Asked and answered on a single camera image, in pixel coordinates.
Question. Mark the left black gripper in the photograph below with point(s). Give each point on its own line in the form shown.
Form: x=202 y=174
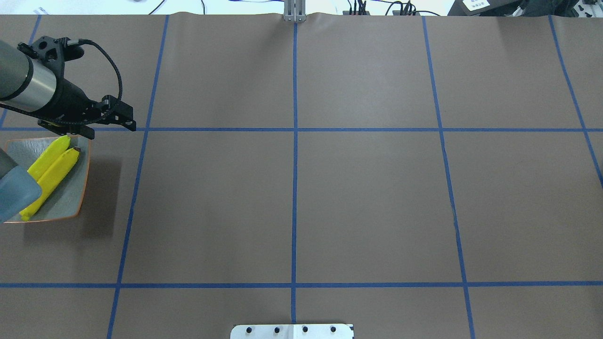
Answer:
x=69 y=102

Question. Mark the yellow banana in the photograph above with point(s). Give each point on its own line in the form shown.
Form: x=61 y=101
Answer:
x=50 y=180
x=48 y=156

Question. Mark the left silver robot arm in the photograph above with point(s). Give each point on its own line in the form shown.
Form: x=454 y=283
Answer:
x=33 y=83

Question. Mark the grey square plate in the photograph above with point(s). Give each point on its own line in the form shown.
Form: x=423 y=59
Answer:
x=67 y=199

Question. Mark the black box with label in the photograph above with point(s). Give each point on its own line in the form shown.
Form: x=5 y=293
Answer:
x=478 y=7

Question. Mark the aluminium frame post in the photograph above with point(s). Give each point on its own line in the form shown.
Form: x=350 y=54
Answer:
x=295 y=11

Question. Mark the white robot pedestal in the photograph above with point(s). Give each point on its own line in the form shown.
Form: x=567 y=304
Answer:
x=293 y=331

